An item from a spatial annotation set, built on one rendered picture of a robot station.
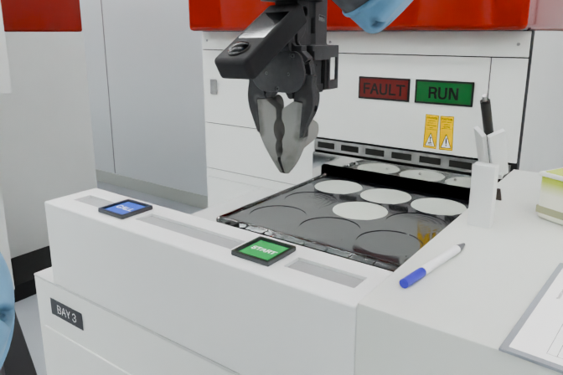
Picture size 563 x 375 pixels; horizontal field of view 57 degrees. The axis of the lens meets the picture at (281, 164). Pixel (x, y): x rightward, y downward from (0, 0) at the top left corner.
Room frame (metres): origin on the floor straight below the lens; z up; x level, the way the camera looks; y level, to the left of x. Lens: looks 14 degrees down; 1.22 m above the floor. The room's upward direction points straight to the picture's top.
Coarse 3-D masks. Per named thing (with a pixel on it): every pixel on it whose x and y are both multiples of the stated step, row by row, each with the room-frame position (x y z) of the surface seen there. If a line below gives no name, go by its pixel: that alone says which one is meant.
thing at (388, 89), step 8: (360, 80) 1.15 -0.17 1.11; (368, 80) 1.14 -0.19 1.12; (376, 80) 1.13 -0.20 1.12; (384, 80) 1.12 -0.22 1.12; (392, 80) 1.11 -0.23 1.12; (400, 80) 1.09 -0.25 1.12; (360, 88) 1.15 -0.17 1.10; (368, 88) 1.14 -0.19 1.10; (376, 88) 1.13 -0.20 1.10; (384, 88) 1.12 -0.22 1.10; (392, 88) 1.10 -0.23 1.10; (400, 88) 1.09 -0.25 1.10; (368, 96) 1.14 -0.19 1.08; (376, 96) 1.13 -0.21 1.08; (384, 96) 1.12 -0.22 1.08; (392, 96) 1.10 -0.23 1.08; (400, 96) 1.09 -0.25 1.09
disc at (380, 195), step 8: (368, 192) 1.02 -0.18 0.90; (376, 192) 1.02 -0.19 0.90; (384, 192) 1.02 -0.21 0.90; (392, 192) 1.02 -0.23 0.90; (400, 192) 1.02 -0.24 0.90; (368, 200) 0.97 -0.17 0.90; (376, 200) 0.97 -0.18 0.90; (384, 200) 0.97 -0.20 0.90; (392, 200) 0.97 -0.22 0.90; (400, 200) 0.97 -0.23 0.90; (408, 200) 0.97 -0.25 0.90
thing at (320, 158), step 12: (312, 156) 1.21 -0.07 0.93; (324, 156) 1.19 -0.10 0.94; (336, 156) 1.17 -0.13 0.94; (348, 156) 1.16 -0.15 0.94; (312, 168) 1.21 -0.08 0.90; (324, 168) 1.21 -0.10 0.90; (360, 168) 1.13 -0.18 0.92; (372, 168) 1.12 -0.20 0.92; (384, 168) 1.10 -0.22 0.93; (396, 168) 1.08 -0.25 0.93; (408, 168) 1.07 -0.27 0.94; (420, 168) 1.05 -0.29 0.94; (432, 168) 1.05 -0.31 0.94; (432, 180) 1.04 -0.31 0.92; (444, 180) 1.02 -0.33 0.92; (456, 180) 1.01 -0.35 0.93; (468, 180) 0.99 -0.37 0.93
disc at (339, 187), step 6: (336, 180) 1.11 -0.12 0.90; (318, 186) 1.06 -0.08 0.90; (324, 186) 1.06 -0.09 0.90; (330, 186) 1.06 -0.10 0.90; (336, 186) 1.06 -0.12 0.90; (342, 186) 1.06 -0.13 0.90; (348, 186) 1.06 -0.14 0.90; (354, 186) 1.06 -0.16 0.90; (360, 186) 1.06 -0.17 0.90; (330, 192) 1.02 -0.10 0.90; (336, 192) 1.02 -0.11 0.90; (342, 192) 1.02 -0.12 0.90; (348, 192) 1.02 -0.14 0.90; (354, 192) 1.02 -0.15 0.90
